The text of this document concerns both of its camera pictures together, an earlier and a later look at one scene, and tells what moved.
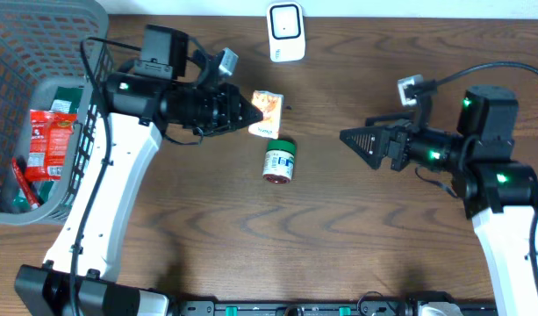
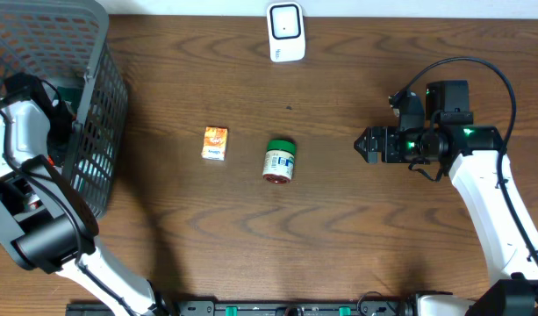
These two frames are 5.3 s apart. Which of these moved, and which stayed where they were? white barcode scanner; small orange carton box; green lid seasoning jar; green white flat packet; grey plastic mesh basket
Moved: small orange carton box
Stayed: green white flat packet; grey plastic mesh basket; green lid seasoning jar; white barcode scanner
